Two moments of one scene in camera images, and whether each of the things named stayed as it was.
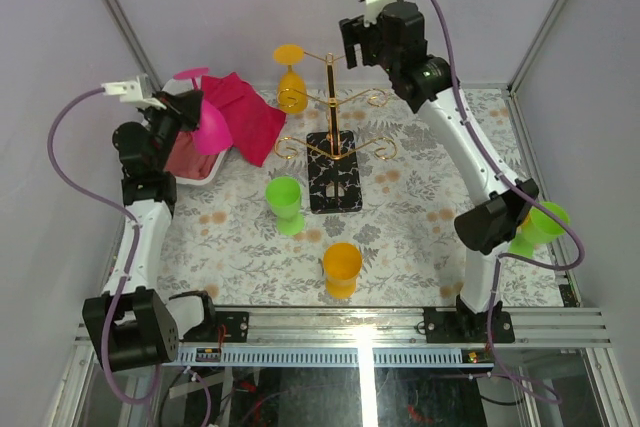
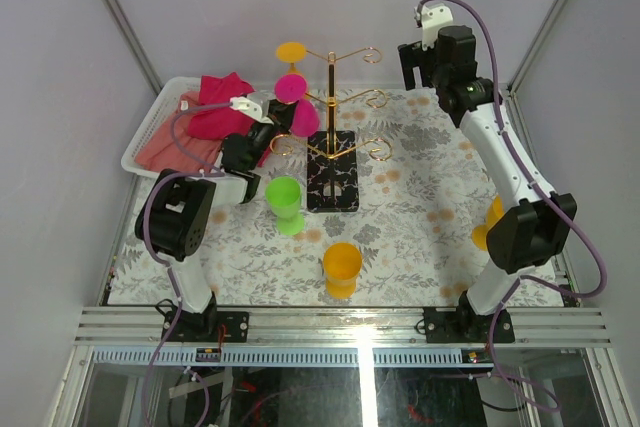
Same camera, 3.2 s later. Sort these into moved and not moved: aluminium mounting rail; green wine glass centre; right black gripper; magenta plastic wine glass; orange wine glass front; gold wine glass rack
Moved: right black gripper; magenta plastic wine glass
Not moved: gold wine glass rack; aluminium mounting rail; green wine glass centre; orange wine glass front
